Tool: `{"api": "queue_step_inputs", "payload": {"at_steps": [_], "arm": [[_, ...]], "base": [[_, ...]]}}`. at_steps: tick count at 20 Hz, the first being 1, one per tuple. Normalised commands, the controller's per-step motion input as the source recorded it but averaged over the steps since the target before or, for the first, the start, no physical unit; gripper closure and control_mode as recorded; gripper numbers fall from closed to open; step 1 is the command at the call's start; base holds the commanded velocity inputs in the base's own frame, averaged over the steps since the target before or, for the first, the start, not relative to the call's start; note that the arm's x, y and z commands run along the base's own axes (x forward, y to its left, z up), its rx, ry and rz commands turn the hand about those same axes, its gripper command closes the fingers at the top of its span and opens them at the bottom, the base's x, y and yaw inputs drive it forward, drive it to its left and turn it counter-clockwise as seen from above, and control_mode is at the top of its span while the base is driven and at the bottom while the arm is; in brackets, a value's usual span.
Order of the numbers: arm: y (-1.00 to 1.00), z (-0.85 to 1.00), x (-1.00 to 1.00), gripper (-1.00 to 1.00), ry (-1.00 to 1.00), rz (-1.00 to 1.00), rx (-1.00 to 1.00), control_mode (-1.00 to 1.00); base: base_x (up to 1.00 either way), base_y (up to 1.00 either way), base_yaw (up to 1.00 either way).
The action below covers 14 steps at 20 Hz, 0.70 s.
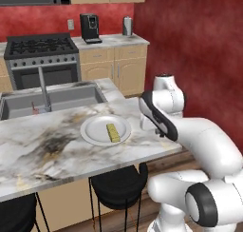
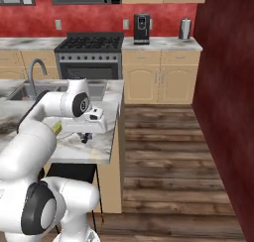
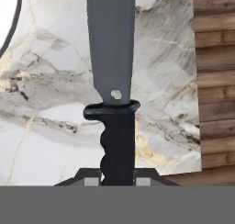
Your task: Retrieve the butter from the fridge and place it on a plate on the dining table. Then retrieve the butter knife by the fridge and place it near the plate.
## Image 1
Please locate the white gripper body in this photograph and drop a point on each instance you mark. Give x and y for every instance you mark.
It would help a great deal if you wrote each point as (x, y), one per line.
(146, 122)

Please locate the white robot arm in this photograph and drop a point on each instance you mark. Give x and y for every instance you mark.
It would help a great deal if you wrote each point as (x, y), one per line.
(205, 144)

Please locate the yellow butter stick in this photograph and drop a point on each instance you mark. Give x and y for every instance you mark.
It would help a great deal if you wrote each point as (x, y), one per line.
(113, 132)

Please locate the white round plate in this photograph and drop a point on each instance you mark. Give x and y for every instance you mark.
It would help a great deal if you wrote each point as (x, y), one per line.
(95, 131)

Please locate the beige base cupboards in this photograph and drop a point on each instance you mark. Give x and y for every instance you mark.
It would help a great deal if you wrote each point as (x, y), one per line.
(126, 71)

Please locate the black bar stool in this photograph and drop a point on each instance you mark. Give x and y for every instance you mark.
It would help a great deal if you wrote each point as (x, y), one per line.
(120, 185)
(15, 213)

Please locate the grey sink basin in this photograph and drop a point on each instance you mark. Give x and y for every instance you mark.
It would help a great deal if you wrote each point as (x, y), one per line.
(63, 98)

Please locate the grey metal canister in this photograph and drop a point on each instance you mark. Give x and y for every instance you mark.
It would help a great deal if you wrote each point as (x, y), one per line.
(127, 26)

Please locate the grey sink tap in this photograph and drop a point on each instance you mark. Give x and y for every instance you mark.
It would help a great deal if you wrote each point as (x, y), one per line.
(44, 90)

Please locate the black coffee machine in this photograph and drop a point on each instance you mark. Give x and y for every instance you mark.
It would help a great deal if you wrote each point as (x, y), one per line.
(89, 28)

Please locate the beige island cabinet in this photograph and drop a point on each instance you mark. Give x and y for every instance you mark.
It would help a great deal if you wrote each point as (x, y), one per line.
(66, 204)

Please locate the black and steel range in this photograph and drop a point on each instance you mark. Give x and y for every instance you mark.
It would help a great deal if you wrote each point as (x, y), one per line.
(41, 58)

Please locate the white wall socket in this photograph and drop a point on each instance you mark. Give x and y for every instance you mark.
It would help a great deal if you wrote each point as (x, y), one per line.
(71, 24)

